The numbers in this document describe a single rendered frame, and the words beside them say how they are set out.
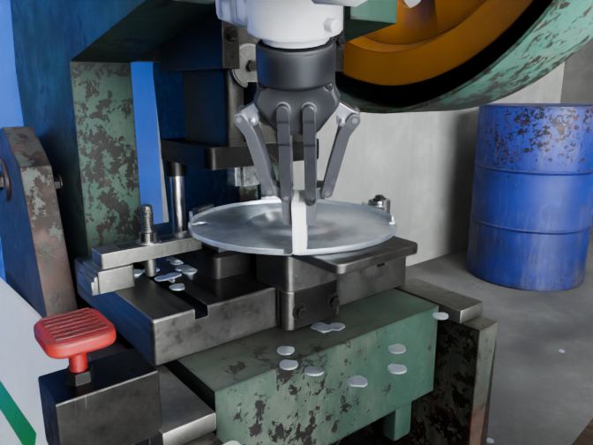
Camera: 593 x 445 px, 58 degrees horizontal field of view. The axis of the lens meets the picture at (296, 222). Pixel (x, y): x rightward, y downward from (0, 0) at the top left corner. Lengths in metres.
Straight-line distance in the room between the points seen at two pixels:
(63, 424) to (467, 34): 0.78
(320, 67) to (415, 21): 0.58
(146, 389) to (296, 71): 0.33
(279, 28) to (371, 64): 0.62
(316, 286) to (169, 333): 0.21
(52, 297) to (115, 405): 0.46
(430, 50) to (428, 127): 2.02
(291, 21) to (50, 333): 0.34
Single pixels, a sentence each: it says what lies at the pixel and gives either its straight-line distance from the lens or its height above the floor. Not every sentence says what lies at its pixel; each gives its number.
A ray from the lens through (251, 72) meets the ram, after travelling 0.74.
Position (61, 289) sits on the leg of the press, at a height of 0.64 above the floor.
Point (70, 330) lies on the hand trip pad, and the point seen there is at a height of 0.76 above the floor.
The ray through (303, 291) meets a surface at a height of 0.70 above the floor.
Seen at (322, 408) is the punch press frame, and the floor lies 0.56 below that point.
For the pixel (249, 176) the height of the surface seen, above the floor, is 0.84.
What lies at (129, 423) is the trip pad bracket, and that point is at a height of 0.66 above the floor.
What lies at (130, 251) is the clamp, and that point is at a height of 0.75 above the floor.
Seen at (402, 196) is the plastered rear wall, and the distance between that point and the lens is 2.92.
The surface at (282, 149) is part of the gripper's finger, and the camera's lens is 0.56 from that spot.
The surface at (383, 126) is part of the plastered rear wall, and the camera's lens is 2.74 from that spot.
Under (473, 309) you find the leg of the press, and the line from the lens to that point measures 0.89.
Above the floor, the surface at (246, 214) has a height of 0.78.
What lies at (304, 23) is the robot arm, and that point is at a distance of 0.48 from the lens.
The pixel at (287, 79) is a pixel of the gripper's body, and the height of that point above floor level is 0.97.
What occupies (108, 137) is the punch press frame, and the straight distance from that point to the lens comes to 0.94.
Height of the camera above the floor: 0.97
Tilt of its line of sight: 14 degrees down
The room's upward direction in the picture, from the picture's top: straight up
